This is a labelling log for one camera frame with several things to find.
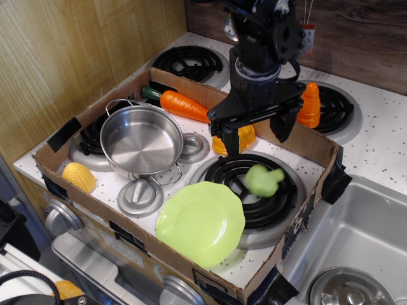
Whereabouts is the oven knob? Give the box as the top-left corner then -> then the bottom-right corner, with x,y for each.
45,199 -> 84,236
159,274 -> 205,305

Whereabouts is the oven door handle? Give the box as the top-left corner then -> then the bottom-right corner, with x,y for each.
52,233 -> 162,304

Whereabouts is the silver sink basin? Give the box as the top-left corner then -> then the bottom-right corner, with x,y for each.
282,176 -> 406,304

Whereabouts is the small steel pan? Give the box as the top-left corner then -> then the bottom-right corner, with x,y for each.
100,98 -> 184,186

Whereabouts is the front right black burner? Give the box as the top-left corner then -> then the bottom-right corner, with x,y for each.
190,151 -> 307,250

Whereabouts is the front left black burner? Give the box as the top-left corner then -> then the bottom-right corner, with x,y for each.
69,113 -> 113,172

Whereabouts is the oven front knob left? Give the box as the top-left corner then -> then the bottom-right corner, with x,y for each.
45,199 -> 84,236

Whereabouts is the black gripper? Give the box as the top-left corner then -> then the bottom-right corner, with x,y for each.
207,68 -> 305,156

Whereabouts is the back right black burner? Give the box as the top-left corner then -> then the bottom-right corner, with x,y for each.
305,81 -> 363,145

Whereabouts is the back left black burner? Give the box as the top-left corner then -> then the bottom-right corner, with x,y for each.
148,46 -> 230,89

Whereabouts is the oven front knob right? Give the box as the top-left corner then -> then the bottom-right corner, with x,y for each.
159,274 -> 205,305

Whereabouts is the yellow toy bottom left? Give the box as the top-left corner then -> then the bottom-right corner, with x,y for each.
55,280 -> 83,300

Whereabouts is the yellow toy corn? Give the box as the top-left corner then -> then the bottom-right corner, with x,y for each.
62,162 -> 96,193

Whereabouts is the orange toy pumpkin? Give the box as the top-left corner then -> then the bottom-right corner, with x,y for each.
212,125 -> 256,156

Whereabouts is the hanging metal spatula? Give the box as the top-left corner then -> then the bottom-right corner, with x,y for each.
298,0 -> 316,59

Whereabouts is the silver stove knob middle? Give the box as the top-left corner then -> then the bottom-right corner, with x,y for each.
178,133 -> 210,164

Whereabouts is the hanging metal strainer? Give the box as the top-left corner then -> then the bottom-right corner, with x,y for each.
223,13 -> 238,42

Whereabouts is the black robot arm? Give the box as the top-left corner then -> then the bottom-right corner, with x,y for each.
207,1 -> 306,156

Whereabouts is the silver stove knob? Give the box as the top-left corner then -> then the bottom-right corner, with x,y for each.
178,133 -> 210,164
117,179 -> 163,218

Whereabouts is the black burner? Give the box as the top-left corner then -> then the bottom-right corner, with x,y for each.
148,46 -> 230,89
305,81 -> 363,145
69,113 -> 113,172
190,151 -> 307,250

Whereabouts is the orange toy carrot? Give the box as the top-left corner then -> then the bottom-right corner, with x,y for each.
141,86 -> 210,123

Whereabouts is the green toy broccoli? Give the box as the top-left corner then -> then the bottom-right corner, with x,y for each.
244,164 -> 285,198

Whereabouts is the light green plastic plate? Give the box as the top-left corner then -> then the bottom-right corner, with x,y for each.
156,181 -> 245,268

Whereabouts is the black cable bottom left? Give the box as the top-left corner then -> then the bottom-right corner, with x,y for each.
0,269 -> 61,305

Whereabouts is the orange swirl cone toy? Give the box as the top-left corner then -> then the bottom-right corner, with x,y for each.
297,82 -> 321,128

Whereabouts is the sink drain strainer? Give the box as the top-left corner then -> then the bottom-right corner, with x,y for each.
307,268 -> 396,304

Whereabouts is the silver stove knob front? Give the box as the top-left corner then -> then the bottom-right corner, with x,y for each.
117,179 -> 163,218

